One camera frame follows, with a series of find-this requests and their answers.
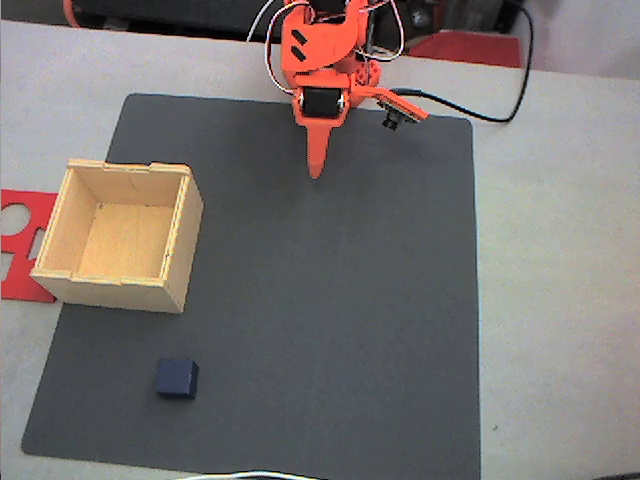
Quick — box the blue cube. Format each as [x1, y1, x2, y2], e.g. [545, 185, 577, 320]
[153, 357, 200, 400]

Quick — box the open wooden box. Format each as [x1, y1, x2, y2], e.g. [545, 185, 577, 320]
[29, 158, 205, 315]

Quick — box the dark grey mat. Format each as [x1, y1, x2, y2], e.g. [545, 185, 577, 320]
[20, 93, 482, 480]

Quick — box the plain red sheet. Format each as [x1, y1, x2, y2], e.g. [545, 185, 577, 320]
[407, 30, 524, 69]

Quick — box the black background equipment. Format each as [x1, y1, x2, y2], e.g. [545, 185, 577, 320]
[74, 0, 281, 41]

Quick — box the red sheet with cutouts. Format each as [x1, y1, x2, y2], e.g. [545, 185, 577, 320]
[0, 188, 60, 304]

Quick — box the white servo cable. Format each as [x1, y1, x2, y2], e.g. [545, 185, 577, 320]
[368, 0, 405, 64]
[263, 7, 296, 96]

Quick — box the orange camera mount with camera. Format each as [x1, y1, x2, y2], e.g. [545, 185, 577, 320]
[349, 84, 431, 132]

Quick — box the thin white background cable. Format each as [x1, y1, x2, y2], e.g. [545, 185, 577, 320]
[246, 0, 277, 44]

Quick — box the black camera cable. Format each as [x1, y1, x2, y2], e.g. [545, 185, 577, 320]
[388, 0, 535, 125]

